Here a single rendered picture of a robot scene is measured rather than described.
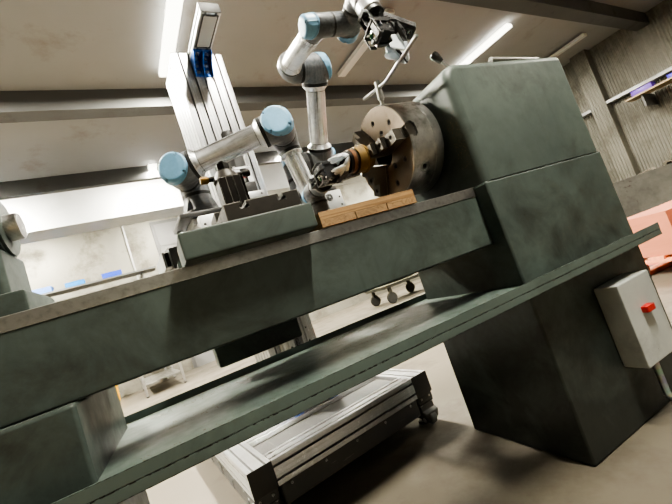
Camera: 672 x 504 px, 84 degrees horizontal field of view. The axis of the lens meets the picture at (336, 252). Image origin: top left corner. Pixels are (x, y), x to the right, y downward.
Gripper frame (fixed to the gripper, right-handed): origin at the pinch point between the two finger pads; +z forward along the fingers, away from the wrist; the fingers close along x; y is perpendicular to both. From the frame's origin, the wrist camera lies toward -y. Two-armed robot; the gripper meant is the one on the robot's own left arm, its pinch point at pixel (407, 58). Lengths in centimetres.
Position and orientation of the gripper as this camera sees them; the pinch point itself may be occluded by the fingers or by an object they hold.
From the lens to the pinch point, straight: 129.0
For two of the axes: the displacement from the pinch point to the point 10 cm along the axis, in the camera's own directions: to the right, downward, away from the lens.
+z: 4.2, 8.6, -3.0
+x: 2.9, -4.3, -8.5
